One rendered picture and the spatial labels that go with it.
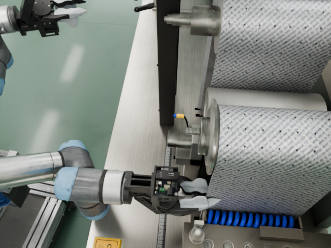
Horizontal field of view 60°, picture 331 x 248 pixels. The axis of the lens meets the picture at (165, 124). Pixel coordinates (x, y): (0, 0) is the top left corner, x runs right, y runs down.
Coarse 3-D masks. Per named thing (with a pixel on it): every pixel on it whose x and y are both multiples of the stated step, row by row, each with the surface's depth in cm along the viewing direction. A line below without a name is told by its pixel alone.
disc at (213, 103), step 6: (210, 102) 58; (216, 102) 52; (216, 108) 50; (216, 114) 50; (216, 120) 49; (216, 126) 49; (216, 132) 48; (216, 138) 48; (216, 144) 48; (210, 162) 51; (210, 168) 51
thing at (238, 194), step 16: (208, 192) 62; (224, 192) 61; (240, 192) 61; (256, 192) 60; (272, 192) 59; (288, 192) 59; (304, 192) 58; (320, 192) 58; (208, 208) 70; (224, 208) 69; (240, 208) 68; (256, 208) 67; (272, 208) 66; (288, 208) 66; (304, 208) 65
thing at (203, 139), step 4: (200, 120) 55; (204, 120) 54; (208, 120) 54; (200, 124) 54; (204, 124) 53; (208, 124) 53; (200, 128) 53; (204, 128) 52; (208, 128) 52; (200, 132) 52; (204, 132) 52; (208, 132) 52; (200, 136) 52; (204, 136) 52; (208, 136) 52; (200, 140) 52; (204, 140) 52; (208, 140) 52; (200, 144) 52; (204, 144) 52; (208, 144) 52; (200, 148) 53; (204, 148) 53; (208, 148) 53; (200, 152) 54; (204, 152) 54
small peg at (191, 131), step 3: (186, 129) 53; (189, 129) 53; (192, 129) 53; (195, 129) 53; (198, 129) 53; (186, 132) 53; (189, 132) 53; (192, 132) 53; (195, 132) 53; (198, 132) 53
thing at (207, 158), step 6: (210, 108) 54; (210, 114) 53; (210, 120) 52; (210, 126) 52; (210, 132) 51; (210, 138) 50; (210, 144) 50; (210, 150) 50; (216, 150) 50; (204, 156) 59; (210, 156) 51; (216, 156) 51
